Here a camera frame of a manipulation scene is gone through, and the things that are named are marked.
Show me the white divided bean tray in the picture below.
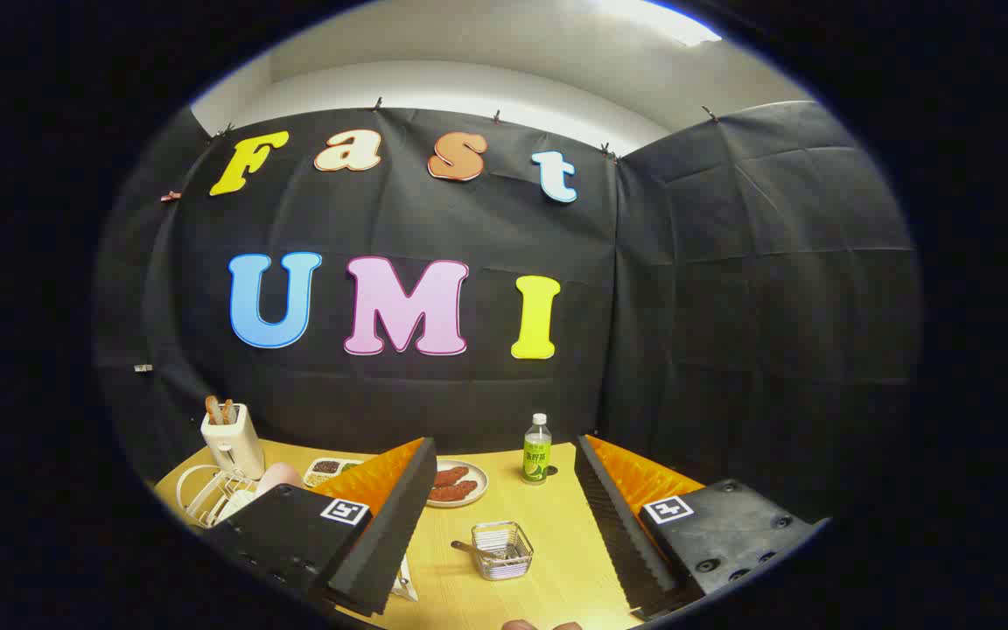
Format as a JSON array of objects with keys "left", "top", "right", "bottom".
[{"left": 304, "top": 457, "right": 365, "bottom": 488}]

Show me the green label drink bottle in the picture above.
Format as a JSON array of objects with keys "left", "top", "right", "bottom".
[{"left": 521, "top": 413, "right": 552, "bottom": 485}]

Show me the white wire dish rack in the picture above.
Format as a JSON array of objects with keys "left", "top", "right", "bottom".
[{"left": 176, "top": 464, "right": 419, "bottom": 603}]

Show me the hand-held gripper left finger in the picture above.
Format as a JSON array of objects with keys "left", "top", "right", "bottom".
[{"left": 206, "top": 437, "right": 438, "bottom": 618}]

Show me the dark handled spoon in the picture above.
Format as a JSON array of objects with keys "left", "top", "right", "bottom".
[{"left": 451, "top": 540, "right": 509, "bottom": 562}]

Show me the pink plate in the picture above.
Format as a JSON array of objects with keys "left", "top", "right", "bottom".
[{"left": 256, "top": 464, "right": 304, "bottom": 496}]

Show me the black backdrop cloth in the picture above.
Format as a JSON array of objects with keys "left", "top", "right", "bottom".
[{"left": 93, "top": 101, "right": 923, "bottom": 526}]

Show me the white plate with meat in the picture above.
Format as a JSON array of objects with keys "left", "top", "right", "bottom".
[{"left": 425, "top": 459, "right": 489, "bottom": 508}]

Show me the metal wire basket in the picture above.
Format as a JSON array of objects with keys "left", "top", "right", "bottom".
[{"left": 471, "top": 521, "right": 535, "bottom": 581}]

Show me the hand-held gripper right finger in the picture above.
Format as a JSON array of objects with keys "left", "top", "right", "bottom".
[{"left": 574, "top": 435, "right": 829, "bottom": 622}]

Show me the white toaster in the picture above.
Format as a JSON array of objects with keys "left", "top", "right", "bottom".
[{"left": 200, "top": 402, "right": 266, "bottom": 480}]

